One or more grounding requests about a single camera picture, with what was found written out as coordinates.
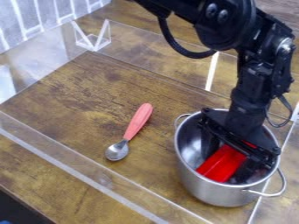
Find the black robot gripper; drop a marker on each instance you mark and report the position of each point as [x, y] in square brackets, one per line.
[239, 127]

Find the red plastic block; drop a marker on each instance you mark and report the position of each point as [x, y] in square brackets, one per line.
[222, 164]

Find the silver metal pot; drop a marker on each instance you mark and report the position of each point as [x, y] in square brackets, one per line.
[215, 193]

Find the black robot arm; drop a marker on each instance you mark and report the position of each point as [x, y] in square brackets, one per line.
[234, 24]

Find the white tape strip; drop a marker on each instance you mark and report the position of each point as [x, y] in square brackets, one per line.
[213, 70]

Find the clear acrylic front barrier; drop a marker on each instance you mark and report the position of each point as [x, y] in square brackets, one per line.
[138, 198]

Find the spoon with pink handle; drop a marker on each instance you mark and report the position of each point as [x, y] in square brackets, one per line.
[118, 150]

